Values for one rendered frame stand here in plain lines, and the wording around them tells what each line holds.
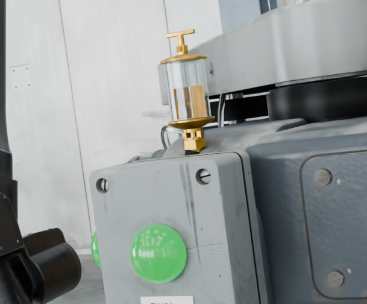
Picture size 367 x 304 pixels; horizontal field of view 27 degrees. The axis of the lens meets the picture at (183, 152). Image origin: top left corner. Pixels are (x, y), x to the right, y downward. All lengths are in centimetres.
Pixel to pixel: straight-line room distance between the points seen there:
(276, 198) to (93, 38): 616
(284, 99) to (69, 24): 619
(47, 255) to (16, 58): 628
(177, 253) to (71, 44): 632
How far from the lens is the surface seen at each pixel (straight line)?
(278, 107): 53
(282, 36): 53
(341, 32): 52
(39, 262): 74
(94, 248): 42
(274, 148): 41
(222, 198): 37
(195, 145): 46
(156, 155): 87
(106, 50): 648
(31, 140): 696
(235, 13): 549
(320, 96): 51
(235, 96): 93
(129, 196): 39
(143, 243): 37
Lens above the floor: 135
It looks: 3 degrees down
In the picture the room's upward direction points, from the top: 8 degrees counter-clockwise
